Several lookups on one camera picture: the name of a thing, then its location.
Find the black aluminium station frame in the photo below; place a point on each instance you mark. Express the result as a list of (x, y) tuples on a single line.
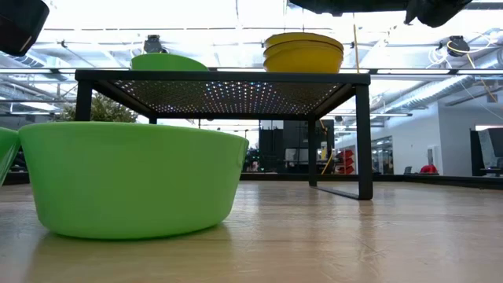
[(432, 178)]

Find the black cabinet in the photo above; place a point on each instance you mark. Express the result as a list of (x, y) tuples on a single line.
[(298, 133)]

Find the black perforated metal rack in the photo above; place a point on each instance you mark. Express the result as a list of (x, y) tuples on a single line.
[(224, 76)]

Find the red bin shelf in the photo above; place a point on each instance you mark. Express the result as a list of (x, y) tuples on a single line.
[(347, 161)]

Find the green plastic mini bowl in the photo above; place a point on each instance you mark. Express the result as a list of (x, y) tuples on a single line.
[(6, 153), (169, 63), (129, 177)]

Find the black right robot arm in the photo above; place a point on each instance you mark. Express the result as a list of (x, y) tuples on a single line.
[(440, 12)]

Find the black screen panel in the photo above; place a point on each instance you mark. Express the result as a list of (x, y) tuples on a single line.
[(477, 149)]

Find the potted green plant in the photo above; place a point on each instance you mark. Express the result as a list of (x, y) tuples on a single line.
[(106, 110)]

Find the red object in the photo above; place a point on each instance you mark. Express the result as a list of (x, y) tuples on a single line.
[(428, 170)]

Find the yellow patterned mini bowl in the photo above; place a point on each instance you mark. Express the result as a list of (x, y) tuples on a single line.
[(302, 43), (302, 36), (302, 61)]

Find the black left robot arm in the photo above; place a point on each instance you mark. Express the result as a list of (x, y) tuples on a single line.
[(19, 23)]

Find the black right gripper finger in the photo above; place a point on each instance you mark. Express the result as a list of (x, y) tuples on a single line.
[(318, 6)]

